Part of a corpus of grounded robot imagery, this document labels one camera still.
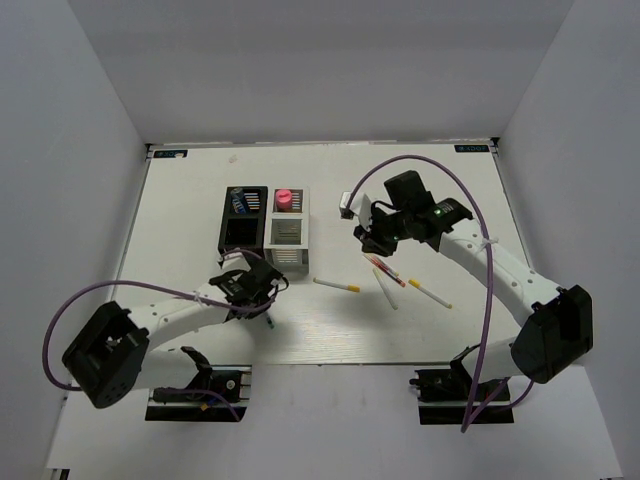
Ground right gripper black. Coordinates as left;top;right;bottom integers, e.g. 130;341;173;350
355;205;413;258

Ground red refill pen pack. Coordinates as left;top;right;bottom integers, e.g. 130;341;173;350
363;253;406;288

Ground pale yellow white marker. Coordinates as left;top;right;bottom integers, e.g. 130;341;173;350
372;268;399;310

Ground blue white glue tube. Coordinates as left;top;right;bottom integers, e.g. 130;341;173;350
230;187;250;214

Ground yellow cap marker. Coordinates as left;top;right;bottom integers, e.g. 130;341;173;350
408;279;453;309
313;277;361;293

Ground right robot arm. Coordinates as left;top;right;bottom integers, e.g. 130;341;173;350
340;170;594;399

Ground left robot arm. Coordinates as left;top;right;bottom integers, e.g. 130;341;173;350
62;253;289;409

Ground white pen holder box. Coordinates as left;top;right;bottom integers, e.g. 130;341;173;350
263;187;310;276

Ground black pen holder box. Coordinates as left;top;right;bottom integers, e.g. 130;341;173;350
218;186;268;256

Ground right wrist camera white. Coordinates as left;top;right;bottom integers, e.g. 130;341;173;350
339;192;372;231

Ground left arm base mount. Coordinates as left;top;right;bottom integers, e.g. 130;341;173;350
142;346;252;423

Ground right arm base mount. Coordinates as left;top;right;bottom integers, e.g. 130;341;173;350
409;345;514;426

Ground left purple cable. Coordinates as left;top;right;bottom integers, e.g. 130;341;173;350
41;248;281;424

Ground purple cable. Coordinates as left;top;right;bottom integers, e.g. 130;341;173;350
347;155;531;434
41;248;281;424

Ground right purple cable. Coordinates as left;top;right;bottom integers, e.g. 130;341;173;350
347;155;531;434

